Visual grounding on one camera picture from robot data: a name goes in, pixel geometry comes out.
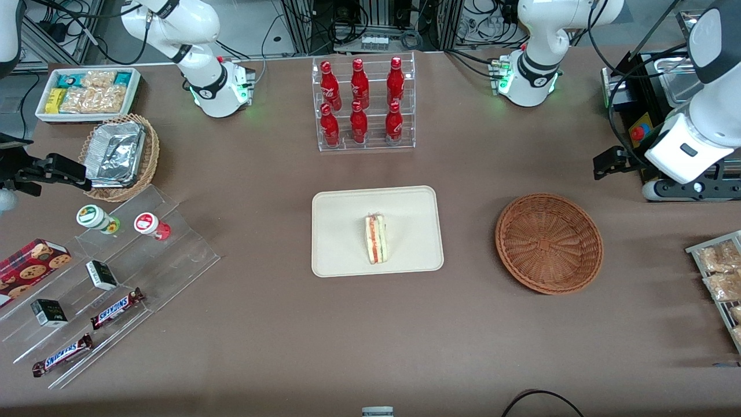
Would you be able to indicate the small black carton box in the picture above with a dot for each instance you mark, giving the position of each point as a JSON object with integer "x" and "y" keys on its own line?
{"x": 49, "y": 313}
{"x": 102, "y": 275}

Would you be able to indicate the Snickers chocolate bar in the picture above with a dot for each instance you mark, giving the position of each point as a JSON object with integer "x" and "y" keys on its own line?
{"x": 62, "y": 355}
{"x": 116, "y": 308}

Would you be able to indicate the beige plastic tray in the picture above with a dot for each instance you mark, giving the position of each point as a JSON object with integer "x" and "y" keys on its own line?
{"x": 341, "y": 231}

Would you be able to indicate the clear cracker bag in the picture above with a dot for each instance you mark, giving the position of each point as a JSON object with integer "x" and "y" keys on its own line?
{"x": 98, "y": 79}
{"x": 92, "y": 99}

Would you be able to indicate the black roller grill appliance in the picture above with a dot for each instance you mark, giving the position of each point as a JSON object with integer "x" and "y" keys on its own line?
{"x": 644, "y": 87}

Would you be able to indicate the red tartan cookie box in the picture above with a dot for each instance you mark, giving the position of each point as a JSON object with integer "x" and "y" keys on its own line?
{"x": 32, "y": 269}

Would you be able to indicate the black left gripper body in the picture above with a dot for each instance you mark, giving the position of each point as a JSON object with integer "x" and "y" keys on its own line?
{"x": 632, "y": 160}

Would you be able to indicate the red lid yogurt jar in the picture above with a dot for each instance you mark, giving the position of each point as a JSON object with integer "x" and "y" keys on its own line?
{"x": 146, "y": 223}

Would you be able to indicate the aluminium frame rack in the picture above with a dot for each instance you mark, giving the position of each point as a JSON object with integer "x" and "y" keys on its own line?
{"x": 301, "y": 29}

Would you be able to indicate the teal snack packet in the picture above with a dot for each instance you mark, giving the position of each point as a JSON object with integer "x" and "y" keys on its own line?
{"x": 68, "y": 80}
{"x": 123, "y": 78}

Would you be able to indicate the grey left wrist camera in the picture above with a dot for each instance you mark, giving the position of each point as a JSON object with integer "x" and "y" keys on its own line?
{"x": 694, "y": 191}

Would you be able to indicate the silver foil pack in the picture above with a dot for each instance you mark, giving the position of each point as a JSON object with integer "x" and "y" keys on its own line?
{"x": 121, "y": 159}
{"x": 98, "y": 130}

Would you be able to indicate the small grey device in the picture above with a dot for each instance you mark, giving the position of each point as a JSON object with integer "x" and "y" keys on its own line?
{"x": 377, "y": 412}

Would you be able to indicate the white power strip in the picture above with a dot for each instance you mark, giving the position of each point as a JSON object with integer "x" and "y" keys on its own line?
{"x": 374, "y": 43}

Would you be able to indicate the clear acrylic bottle rack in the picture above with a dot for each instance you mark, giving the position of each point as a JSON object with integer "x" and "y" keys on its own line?
{"x": 373, "y": 147}

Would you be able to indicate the red emergency button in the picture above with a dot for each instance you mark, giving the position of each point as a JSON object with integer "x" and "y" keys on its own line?
{"x": 638, "y": 133}

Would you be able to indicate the yellow snack packet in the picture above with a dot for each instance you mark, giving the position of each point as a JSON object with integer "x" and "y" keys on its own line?
{"x": 55, "y": 101}

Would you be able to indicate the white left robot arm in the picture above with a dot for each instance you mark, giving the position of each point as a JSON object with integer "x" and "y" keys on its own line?
{"x": 538, "y": 35}

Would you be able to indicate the light wicker basket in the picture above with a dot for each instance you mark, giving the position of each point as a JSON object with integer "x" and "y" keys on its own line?
{"x": 151, "y": 156}

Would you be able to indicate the white snack bin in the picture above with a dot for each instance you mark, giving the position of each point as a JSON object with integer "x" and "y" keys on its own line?
{"x": 40, "y": 113}

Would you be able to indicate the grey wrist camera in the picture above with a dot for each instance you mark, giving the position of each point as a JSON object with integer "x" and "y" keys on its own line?
{"x": 17, "y": 186}
{"x": 694, "y": 191}

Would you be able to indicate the brown wicker basket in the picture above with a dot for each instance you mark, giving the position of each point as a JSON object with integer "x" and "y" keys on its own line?
{"x": 550, "y": 249}

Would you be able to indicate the green lid yogurt jar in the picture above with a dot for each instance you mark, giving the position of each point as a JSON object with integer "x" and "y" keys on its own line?
{"x": 90, "y": 216}

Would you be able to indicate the triangle sandwich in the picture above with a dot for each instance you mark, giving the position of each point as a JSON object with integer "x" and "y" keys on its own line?
{"x": 376, "y": 240}

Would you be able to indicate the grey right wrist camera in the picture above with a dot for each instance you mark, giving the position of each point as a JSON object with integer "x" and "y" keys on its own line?
{"x": 17, "y": 186}

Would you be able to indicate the steel pan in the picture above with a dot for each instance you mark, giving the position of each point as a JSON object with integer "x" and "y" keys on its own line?
{"x": 674, "y": 87}

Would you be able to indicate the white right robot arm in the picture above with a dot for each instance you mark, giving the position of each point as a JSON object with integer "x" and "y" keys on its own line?
{"x": 197, "y": 29}

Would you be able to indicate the red cola bottle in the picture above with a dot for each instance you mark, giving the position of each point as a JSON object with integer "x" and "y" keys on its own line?
{"x": 330, "y": 130}
{"x": 331, "y": 90}
{"x": 360, "y": 87}
{"x": 394, "y": 127}
{"x": 396, "y": 84}
{"x": 359, "y": 127}

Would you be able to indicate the clear pastry bag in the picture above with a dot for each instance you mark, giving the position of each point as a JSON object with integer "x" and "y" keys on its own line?
{"x": 723, "y": 286}
{"x": 718, "y": 258}
{"x": 736, "y": 314}
{"x": 737, "y": 335}

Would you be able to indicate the clear acrylic stepped stand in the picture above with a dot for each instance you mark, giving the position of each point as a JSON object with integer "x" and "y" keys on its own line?
{"x": 173, "y": 255}

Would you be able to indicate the glass display cover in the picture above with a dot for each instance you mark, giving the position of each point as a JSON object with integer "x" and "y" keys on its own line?
{"x": 686, "y": 20}

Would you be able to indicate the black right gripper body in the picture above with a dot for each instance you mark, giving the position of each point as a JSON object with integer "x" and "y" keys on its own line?
{"x": 13, "y": 172}

